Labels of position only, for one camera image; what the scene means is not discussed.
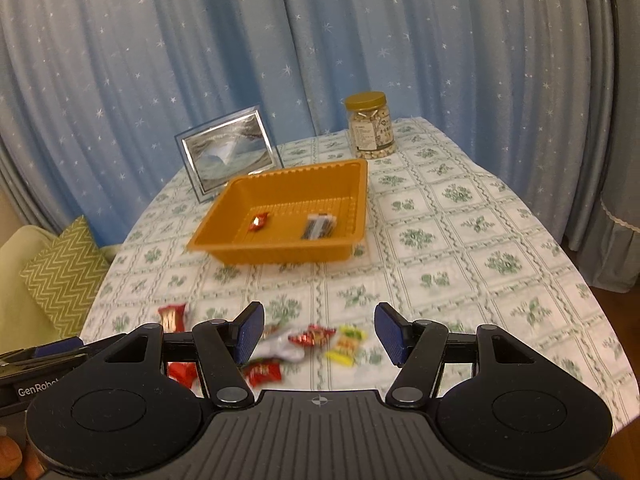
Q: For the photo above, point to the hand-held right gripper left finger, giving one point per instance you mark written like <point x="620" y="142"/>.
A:
<point x="251" y="332"/>

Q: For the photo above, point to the red twisted wrapper candy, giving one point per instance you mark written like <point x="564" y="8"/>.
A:
<point x="314" y="336"/>

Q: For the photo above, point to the red gold wrapped candy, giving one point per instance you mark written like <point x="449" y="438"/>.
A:
<point x="259" y="222"/>

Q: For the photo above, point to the clear jar with gold lid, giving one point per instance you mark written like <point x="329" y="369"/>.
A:
<point x="371" y="130"/>

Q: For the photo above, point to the green zigzag cushion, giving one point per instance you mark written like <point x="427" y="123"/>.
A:
<point x="65" y="270"/>

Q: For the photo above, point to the plain red snack packet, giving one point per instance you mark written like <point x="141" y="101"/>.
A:
<point x="182" y="374"/>

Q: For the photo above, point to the light green sofa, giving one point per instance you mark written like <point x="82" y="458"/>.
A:
<point x="20" y="315"/>

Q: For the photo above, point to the dark snack packet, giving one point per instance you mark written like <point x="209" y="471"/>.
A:
<point x="318" y="226"/>

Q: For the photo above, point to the blue star print curtain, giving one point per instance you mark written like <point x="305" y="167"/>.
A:
<point x="150" y="60"/>

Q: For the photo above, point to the yellow green wrapped candy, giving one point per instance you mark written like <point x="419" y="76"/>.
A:
<point x="347" y="345"/>

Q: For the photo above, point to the silver green snack packet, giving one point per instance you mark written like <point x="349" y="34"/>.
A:
<point x="280" y="349"/>

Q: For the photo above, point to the person's left hand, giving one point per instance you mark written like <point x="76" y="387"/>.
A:
<point x="10" y="452"/>

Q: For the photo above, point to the red gold snack packet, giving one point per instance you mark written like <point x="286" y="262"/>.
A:
<point x="173" y="317"/>

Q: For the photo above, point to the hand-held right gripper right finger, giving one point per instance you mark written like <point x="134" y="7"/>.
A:
<point x="390" y="334"/>

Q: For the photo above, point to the glass sand picture frame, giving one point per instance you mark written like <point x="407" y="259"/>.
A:
<point x="230" y="155"/>

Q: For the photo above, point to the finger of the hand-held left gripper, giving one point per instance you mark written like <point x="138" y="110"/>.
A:
<point x="35" y="360"/>
<point x="60" y="346"/>

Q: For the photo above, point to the orange plastic tray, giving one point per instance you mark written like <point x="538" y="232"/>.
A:
<point x="240" y="195"/>

